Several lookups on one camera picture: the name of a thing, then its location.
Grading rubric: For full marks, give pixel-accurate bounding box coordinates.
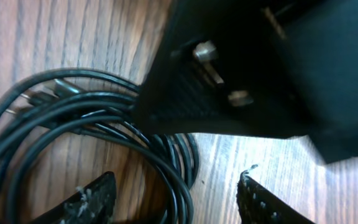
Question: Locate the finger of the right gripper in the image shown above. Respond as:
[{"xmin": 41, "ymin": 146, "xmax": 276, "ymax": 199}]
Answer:
[{"xmin": 134, "ymin": 0, "xmax": 317, "ymax": 139}]

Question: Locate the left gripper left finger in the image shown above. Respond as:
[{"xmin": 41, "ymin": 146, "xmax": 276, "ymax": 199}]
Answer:
[{"xmin": 30, "ymin": 171, "xmax": 116, "ymax": 224}]

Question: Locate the black audio jack cable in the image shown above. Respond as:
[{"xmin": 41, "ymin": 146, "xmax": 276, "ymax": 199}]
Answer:
[{"xmin": 4, "ymin": 79, "xmax": 155, "ymax": 144}]

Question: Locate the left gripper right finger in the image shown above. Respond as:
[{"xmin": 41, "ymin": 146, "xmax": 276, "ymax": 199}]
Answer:
[{"xmin": 236, "ymin": 170, "xmax": 314, "ymax": 224}]

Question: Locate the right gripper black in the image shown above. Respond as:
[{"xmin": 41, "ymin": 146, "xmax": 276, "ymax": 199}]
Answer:
[{"xmin": 261, "ymin": 0, "xmax": 358, "ymax": 163}]

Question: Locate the black USB cable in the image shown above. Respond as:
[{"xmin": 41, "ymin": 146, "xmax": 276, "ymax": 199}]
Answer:
[{"xmin": 0, "ymin": 68, "xmax": 200, "ymax": 224}]

